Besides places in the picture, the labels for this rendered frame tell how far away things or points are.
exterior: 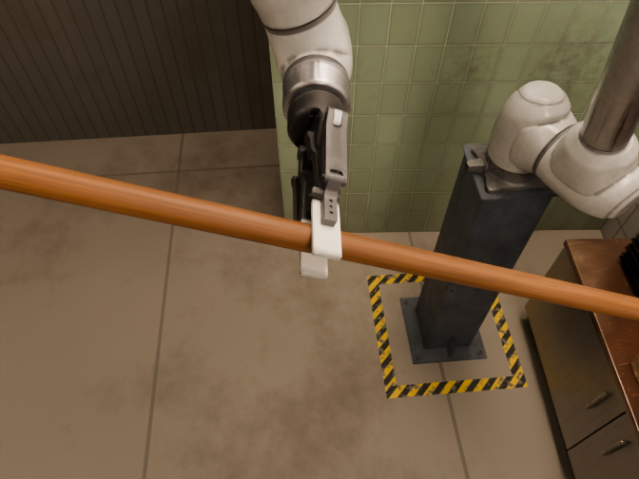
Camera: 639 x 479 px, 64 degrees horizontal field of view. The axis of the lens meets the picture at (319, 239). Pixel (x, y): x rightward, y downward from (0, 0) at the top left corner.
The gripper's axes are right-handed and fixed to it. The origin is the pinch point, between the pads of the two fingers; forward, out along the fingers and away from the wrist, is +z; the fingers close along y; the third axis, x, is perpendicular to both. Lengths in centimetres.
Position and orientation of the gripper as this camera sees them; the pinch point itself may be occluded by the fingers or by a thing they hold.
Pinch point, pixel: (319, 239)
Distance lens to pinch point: 53.3
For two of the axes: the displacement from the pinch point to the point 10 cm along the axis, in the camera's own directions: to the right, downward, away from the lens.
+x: -9.3, -2.0, -3.0
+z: 0.2, 8.1, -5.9
